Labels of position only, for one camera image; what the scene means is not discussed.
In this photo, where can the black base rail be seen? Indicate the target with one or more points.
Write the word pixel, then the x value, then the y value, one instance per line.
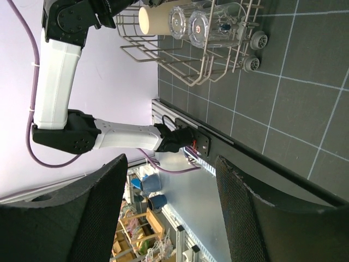
pixel 209 145

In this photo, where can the dark blue background mug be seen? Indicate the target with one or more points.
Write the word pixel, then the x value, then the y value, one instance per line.
pixel 156 202

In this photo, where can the small clear faceted glass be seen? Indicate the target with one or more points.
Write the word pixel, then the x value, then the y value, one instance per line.
pixel 178 20

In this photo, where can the grey wire dish rack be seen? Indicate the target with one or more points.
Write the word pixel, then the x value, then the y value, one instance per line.
pixel 185 62

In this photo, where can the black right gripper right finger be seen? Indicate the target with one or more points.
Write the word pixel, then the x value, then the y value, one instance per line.
pixel 263 223

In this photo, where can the beige cup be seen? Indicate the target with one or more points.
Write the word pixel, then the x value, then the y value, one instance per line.
pixel 155 20

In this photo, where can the wooden shelf rack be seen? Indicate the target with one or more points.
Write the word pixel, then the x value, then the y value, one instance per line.
pixel 135 234

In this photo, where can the large clear faceted glass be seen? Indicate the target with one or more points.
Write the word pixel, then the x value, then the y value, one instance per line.
pixel 218 27

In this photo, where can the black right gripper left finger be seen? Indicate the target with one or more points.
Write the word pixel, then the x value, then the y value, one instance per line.
pixel 74 223

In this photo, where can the black gridded mat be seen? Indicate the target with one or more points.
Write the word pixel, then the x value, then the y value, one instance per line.
pixel 294 108

